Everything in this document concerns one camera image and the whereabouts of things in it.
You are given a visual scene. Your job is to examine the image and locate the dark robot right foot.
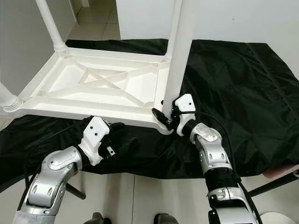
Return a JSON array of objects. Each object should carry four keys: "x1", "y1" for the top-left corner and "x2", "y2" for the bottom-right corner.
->
[{"x1": 153, "y1": 213, "x2": 180, "y2": 224}]

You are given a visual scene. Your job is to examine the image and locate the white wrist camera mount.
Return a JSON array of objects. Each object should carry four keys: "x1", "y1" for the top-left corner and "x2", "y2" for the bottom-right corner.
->
[
  {"x1": 174, "y1": 93, "x2": 197, "y2": 137},
  {"x1": 78, "y1": 116, "x2": 112, "y2": 166}
]

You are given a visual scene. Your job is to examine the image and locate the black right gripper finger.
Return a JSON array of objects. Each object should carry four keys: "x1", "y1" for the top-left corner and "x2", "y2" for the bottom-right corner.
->
[{"x1": 152, "y1": 108, "x2": 171, "y2": 130}]

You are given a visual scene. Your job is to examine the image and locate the white tapered plastic table leg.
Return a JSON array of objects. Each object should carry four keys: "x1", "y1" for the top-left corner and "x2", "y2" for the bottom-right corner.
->
[
  {"x1": 0, "y1": 83, "x2": 23, "y2": 112},
  {"x1": 164, "y1": 0, "x2": 183, "y2": 61},
  {"x1": 35, "y1": 0, "x2": 67, "y2": 56},
  {"x1": 163, "y1": 0, "x2": 199, "y2": 115}
]

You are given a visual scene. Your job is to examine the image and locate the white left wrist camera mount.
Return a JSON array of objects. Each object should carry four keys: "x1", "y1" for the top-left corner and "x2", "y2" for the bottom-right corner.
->
[{"x1": 78, "y1": 116, "x2": 112, "y2": 166}]

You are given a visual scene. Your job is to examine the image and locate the white round object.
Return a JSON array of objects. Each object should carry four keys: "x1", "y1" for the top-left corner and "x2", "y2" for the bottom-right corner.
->
[{"x1": 259, "y1": 212, "x2": 297, "y2": 224}]

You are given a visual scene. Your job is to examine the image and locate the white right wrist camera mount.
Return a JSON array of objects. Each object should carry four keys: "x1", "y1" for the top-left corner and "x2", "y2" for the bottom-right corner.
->
[{"x1": 174, "y1": 93, "x2": 197, "y2": 137}]

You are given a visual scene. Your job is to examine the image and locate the black cloth table cover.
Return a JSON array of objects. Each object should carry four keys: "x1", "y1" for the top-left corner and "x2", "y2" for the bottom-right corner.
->
[{"x1": 0, "y1": 38, "x2": 299, "y2": 192}]

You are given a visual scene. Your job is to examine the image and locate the white plastic children table top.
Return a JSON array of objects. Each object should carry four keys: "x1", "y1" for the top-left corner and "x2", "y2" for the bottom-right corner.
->
[{"x1": 2, "y1": 46, "x2": 174, "y2": 136}]

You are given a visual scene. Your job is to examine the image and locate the black metal table leg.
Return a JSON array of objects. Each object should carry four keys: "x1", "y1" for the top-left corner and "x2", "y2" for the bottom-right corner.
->
[
  {"x1": 245, "y1": 175, "x2": 299, "y2": 196},
  {"x1": 65, "y1": 184, "x2": 87, "y2": 200}
]

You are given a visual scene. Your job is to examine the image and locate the grey robot left foot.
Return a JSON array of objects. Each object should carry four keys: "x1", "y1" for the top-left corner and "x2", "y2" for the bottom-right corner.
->
[{"x1": 88, "y1": 212, "x2": 112, "y2": 224}]

